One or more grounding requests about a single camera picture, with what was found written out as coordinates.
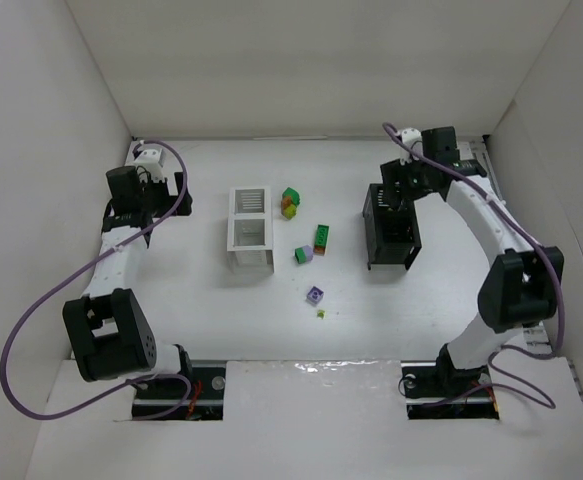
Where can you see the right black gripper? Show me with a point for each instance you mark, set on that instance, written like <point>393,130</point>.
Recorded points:
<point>396,176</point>

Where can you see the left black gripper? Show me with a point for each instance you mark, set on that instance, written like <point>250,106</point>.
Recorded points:
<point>169,198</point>

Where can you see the black two-cell container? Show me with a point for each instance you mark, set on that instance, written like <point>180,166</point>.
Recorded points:
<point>392,235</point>

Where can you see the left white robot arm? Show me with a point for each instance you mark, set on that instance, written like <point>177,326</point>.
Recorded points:
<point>109,334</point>

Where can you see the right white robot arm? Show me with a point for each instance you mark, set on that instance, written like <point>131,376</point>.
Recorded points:
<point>477,345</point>

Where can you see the white two-cell container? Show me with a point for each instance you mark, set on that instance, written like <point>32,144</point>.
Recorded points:
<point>250,230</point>

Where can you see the long green lego brick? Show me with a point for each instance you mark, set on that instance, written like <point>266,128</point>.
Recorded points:
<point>321,237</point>

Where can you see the orange lego brick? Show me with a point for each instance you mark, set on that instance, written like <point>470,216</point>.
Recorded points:
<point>286,203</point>

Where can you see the yellow-green lego brick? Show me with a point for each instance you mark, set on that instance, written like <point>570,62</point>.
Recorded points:
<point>290,211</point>

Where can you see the green lego cube top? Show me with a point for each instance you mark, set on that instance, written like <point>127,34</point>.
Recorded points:
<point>293,194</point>

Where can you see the purple lego square brick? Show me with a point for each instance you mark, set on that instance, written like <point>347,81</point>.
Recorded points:
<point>315,295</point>

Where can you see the white foam front board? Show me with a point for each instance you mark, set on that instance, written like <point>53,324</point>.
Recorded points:
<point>336,420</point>

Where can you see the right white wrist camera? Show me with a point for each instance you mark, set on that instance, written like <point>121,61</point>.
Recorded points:
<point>412,139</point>

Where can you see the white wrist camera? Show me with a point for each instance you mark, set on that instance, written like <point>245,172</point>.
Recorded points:
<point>149,164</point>
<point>412,139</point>

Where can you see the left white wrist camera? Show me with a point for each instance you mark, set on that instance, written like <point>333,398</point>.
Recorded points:
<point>149,164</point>

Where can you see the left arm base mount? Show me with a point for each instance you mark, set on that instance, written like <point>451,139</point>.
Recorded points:
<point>169,400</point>

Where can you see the aluminium rail right side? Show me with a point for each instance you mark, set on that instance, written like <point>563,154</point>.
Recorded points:
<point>523,286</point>

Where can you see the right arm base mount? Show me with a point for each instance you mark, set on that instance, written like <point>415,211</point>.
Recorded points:
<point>429,397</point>

